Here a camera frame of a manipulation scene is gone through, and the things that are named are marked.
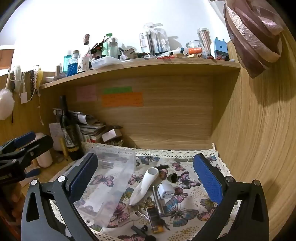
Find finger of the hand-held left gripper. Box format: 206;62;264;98
0;132;36;154
0;135;54;163

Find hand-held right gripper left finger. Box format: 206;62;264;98
21;152;100;241

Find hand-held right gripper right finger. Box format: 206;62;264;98
190;153;270;241

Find clear plastic container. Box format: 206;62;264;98
79;142;137;229

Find white power adapter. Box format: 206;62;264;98
158;182;178;200

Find silver metal pen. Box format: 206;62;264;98
151;185;164;217

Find white handheld massager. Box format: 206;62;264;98
129;167;159;206

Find black and gold lighter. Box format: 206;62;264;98
146;206;164;233

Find white cylindrical bottle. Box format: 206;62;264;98
36;133;53;167

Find white handwritten note paper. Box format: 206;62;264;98
48;123;64;151

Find cream lip balm tube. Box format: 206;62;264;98
60;138;68;160

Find dark wine bottle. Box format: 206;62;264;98
59;95;85;160

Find white fluffy pompom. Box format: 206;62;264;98
0;88;13;120

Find butterfly print lace cloth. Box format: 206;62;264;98
50;142;234;241

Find stack of magazines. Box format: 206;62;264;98
53;108;123;144

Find white card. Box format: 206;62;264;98
102;129;116;142

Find hanging lace strip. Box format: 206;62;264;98
29;70;37;95

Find pink sticky note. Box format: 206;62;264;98
77;85;97;102

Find blue patterned bottle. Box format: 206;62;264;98
67;57;78;76

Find orange sticky note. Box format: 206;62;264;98
102;92;144;107

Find green sticky note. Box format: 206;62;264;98
103;87;133;94

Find clear corked glass bottle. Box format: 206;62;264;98
82;34;92;70

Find white plastic box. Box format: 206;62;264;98
91;56;122;69

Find green pump bottle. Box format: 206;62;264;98
103;33;112;57

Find clear silver cap bottle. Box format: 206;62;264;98
108;38;119;58

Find wooden shelf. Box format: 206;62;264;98
39;58;241;90

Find blue and white box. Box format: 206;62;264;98
214;37;229;59

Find short glass jar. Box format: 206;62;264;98
186;40;204;56

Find tall jar of brown sticks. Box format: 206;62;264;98
197;28;212;57

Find brown hat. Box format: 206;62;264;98
223;0;284;78

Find clear packaged tools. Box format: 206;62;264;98
139;23;170;56

